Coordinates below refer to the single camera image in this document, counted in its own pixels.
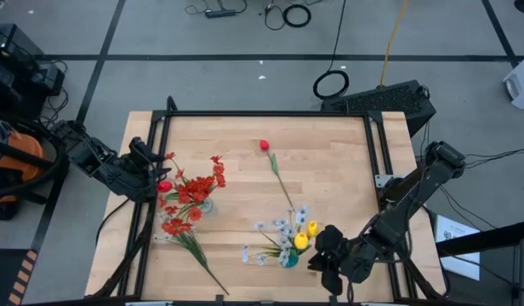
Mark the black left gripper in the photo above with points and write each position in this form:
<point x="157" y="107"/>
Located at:
<point x="138" y="178"/>

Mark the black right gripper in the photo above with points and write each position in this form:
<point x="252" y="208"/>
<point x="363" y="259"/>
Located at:
<point x="343" y="263"/>

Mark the red artificial tulip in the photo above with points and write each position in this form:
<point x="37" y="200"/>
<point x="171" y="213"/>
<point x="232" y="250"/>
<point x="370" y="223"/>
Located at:
<point x="164" y="186"/>
<point x="264" y="144"/>

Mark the yellow artificial tulip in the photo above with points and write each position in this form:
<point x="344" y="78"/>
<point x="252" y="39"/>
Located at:
<point x="311" y="228"/>
<point x="301" y="241"/>

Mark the red artificial flower spray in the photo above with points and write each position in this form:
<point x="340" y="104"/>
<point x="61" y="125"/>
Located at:
<point x="177" y="226"/>
<point x="200" y="187"/>

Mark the white artificial flower spray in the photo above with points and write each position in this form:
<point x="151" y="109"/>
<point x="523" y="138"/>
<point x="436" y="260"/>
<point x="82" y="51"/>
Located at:
<point x="194" y="251"/>
<point x="281" y="223"/>

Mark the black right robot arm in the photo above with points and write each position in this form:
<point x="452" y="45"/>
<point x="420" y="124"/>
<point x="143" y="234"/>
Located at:
<point x="406" y="204"/>

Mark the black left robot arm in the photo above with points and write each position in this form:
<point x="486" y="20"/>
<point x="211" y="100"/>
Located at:
<point x="87" y="153"/>

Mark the blue diamond-pattern glass vase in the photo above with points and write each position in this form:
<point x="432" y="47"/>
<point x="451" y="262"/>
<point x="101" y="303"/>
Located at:
<point x="292" y="260"/>

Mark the clear ribbed glass vase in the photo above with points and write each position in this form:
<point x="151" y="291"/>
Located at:
<point x="207" y="207"/>

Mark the white paper sheet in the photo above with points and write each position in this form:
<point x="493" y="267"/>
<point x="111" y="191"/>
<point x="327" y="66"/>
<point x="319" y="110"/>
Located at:
<point x="453" y="251"/>

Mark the orange vacuum cleaner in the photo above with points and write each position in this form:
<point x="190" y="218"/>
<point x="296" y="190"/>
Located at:
<point x="28" y="142"/>

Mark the small black box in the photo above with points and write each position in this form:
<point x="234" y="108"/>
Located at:
<point x="47" y="78"/>

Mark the black metal stand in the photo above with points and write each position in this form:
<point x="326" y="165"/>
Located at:
<point x="479" y="239"/>

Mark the black perforated computer tower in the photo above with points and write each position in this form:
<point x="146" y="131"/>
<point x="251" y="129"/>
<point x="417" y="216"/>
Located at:
<point x="381" y="100"/>

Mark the black power strip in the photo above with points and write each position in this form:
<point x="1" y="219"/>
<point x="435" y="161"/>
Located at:
<point x="219" y="13"/>

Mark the black equipment case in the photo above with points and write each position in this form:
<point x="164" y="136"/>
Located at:
<point x="11" y="47"/>

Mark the white plastic device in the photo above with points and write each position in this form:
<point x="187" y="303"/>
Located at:
<point x="521" y="85"/>

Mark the black metal table frame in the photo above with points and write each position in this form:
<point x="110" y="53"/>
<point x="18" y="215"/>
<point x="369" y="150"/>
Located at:
<point x="266" y="113"/>

